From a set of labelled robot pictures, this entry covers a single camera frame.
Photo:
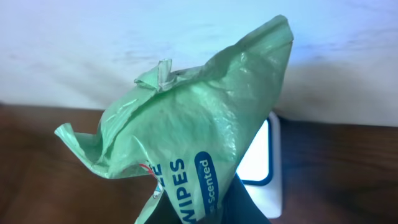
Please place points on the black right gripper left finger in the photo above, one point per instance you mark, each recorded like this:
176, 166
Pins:
164, 213

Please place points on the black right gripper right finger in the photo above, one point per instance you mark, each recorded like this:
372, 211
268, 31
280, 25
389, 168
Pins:
239, 208

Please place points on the teal wet wipes pack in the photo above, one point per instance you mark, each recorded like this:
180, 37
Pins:
190, 128

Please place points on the white barcode scanner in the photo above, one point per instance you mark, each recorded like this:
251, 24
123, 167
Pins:
261, 169

